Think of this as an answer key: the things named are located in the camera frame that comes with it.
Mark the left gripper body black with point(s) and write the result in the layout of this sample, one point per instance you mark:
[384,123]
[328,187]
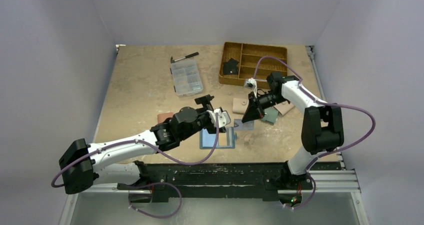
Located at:
[205,107]

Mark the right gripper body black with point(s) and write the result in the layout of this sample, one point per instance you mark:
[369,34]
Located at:
[257,105]

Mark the black VIP credit card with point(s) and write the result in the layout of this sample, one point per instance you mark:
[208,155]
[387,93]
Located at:
[225,70]

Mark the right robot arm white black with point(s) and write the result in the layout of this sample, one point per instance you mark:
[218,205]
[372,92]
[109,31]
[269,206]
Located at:
[322,125]

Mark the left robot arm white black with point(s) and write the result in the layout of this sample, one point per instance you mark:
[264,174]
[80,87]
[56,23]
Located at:
[85,164]

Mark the cream card holder with snap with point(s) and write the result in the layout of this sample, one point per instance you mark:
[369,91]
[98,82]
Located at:
[239,105]

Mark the teal green card holder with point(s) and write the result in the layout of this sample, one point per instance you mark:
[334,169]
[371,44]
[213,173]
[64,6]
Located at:
[271,115]

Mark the beige card holder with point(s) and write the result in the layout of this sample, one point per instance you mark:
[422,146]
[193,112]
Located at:
[284,107]

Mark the pink leather card holder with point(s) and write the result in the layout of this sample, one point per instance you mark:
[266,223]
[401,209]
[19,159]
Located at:
[161,117]

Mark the wicker cutlery tray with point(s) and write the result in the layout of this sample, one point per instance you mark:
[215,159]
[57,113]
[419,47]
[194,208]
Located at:
[248,56]

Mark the clear plastic screw organizer box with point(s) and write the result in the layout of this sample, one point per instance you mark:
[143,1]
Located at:
[186,77]

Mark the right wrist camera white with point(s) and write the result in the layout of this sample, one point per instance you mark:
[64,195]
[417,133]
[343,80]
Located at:
[250,83]

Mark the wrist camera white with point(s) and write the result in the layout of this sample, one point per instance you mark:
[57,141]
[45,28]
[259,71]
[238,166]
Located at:
[219,118]
[250,83]

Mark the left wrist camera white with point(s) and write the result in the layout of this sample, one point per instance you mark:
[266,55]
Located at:
[219,118]

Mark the claw hammer black handle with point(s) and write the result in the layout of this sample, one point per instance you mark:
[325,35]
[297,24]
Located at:
[172,60]

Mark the black metal base rail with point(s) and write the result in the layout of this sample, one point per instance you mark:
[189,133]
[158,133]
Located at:
[261,180]

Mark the aluminium frame rail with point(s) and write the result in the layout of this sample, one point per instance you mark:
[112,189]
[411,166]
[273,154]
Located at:
[323,181]

